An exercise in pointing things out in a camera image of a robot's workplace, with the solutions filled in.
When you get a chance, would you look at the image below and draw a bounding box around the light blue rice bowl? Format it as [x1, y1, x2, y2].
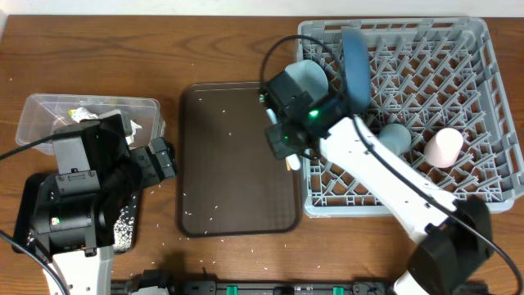
[285, 60, 328, 101]

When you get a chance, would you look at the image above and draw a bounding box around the yellow foil wrapper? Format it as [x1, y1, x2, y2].
[68, 107, 142, 145]

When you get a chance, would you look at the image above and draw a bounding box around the dark blue plate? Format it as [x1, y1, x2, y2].
[341, 27, 372, 114]

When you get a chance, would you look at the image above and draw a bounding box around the light blue plastic cup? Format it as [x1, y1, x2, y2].
[378, 124, 411, 156]

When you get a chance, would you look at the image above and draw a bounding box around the pink plastic cup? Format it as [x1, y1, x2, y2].
[424, 128, 463, 168]

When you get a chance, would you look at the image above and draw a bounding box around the light blue plastic knife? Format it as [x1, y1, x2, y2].
[265, 108, 301, 170]

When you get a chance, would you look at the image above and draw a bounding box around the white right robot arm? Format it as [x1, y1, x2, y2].
[260, 71, 493, 294]

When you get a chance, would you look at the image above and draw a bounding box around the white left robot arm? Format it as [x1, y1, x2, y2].
[29, 113, 177, 294]

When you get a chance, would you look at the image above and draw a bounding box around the black waste tray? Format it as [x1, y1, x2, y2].
[13, 173, 142, 254]

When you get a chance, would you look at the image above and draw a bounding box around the grey dishwasher rack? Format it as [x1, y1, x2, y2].
[295, 18, 523, 213]

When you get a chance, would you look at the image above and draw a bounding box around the spilled white rice pile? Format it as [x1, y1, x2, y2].
[15, 190, 140, 256]

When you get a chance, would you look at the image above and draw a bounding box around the dark brown serving tray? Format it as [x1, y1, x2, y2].
[176, 82, 301, 238]

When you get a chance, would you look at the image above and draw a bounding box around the clear plastic bin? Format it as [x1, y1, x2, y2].
[16, 93, 165, 148]

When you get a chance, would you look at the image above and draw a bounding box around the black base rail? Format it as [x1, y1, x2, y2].
[110, 280, 394, 295]

